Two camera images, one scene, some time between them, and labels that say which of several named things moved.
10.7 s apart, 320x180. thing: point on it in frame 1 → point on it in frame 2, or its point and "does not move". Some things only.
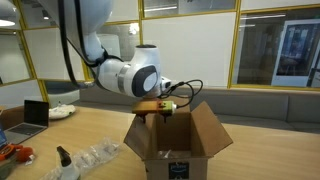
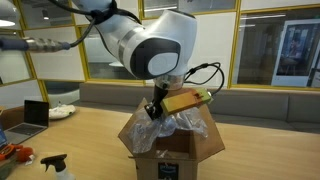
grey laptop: (35, 121) does not move
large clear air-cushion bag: (88, 158) → (144, 131)
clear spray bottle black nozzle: (68, 171) → (58, 161)
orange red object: (19, 152) does not move
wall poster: (297, 52) does not move
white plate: (61, 111) does not move
